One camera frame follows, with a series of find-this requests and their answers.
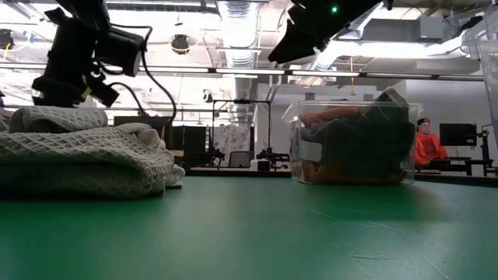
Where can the dark grey thin-grid towel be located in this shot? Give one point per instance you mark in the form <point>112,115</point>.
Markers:
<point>369,140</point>

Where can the white patterned towel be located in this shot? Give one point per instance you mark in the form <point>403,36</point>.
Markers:
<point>3,120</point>

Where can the background robot workstation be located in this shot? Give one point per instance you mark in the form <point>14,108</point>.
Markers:
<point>272,155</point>

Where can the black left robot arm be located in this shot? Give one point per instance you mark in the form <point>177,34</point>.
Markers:
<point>83,9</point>

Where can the person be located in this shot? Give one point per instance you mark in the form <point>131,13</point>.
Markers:
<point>428,148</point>

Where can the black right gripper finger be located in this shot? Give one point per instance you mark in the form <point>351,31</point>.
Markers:
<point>299,44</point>

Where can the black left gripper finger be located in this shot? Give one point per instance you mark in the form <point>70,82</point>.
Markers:
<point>103,92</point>
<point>58,93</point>

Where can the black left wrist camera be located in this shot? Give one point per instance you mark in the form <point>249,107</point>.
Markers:
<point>120,50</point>

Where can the grey office chair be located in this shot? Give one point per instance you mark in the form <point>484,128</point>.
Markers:
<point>239,159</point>

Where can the light grey waffle towel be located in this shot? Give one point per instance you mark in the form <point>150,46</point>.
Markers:
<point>78,155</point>

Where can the black computer monitor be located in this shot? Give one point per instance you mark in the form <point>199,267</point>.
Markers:
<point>459,134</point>

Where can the black ceiling-hung camera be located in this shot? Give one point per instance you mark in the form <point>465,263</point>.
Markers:
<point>180,43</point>

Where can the horizontal rig rail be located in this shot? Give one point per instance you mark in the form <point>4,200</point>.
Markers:
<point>350,73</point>

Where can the white pink-striped towel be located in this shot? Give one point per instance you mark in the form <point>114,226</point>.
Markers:
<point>171,171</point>

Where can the silver ventilation duct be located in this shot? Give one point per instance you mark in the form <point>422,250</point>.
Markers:
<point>239,31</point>

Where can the clear plastic bin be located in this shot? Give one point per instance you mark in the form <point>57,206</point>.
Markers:
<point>292,116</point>
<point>490,78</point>

